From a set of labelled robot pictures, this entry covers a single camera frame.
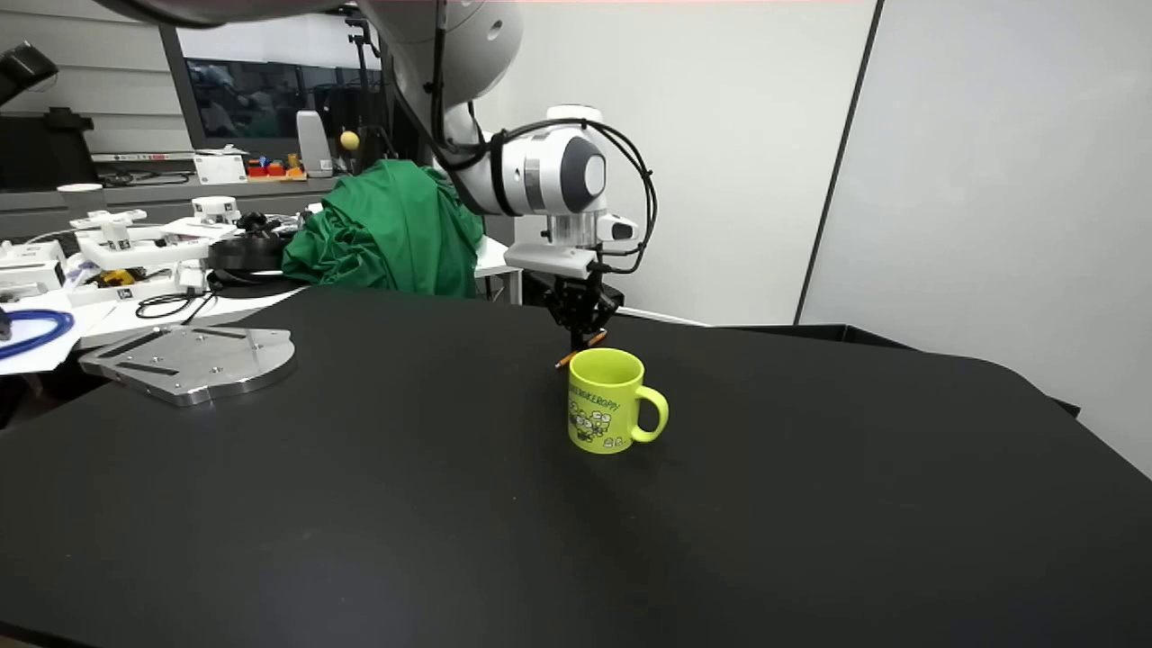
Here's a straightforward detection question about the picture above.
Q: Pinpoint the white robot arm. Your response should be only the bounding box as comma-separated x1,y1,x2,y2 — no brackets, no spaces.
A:
96,0,610,294

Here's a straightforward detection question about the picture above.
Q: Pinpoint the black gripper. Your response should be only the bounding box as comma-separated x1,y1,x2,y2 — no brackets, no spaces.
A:
543,278,623,354

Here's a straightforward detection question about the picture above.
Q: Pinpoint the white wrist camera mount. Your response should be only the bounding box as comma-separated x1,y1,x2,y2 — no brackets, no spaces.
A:
506,212,642,282

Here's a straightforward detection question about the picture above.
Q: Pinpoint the white cluttered side table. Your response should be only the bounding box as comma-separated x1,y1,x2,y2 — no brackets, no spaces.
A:
0,194,534,376

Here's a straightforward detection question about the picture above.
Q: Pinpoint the yellow green mug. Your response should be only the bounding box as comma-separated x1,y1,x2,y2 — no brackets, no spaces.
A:
566,346,669,458

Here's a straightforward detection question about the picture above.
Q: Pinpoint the grey metal base plate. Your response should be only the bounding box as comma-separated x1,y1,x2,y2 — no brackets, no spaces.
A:
81,325,294,405

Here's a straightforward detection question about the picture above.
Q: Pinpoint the green cloth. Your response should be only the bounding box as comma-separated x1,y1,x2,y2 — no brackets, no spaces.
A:
281,158,484,300

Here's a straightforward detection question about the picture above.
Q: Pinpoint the blue cable loop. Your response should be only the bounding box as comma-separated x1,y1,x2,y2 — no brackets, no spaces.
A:
0,304,81,363

